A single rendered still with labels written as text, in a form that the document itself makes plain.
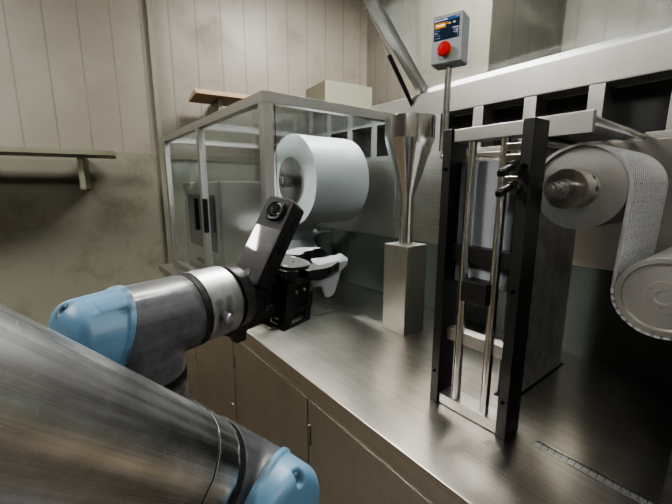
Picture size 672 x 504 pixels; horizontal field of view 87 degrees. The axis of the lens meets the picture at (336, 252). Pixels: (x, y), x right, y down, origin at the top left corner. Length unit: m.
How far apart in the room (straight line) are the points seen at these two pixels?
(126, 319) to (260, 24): 3.56
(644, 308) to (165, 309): 0.68
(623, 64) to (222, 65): 3.00
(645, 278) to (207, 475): 0.66
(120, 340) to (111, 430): 0.14
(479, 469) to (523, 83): 0.94
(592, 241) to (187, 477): 1.00
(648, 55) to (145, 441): 1.09
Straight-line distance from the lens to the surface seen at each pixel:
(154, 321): 0.33
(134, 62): 3.46
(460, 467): 0.69
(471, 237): 0.71
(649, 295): 0.73
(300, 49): 3.87
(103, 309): 0.33
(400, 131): 1.02
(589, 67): 1.13
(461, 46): 0.93
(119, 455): 0.20
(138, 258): 3.37
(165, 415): 0.22
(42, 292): 3.47
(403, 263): 1.04
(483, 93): 1.24
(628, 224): 0.74
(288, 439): 1.14
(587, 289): 1.10
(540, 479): 0.71
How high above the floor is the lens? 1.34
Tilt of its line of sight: 10 degrees down
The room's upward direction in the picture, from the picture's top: straight up
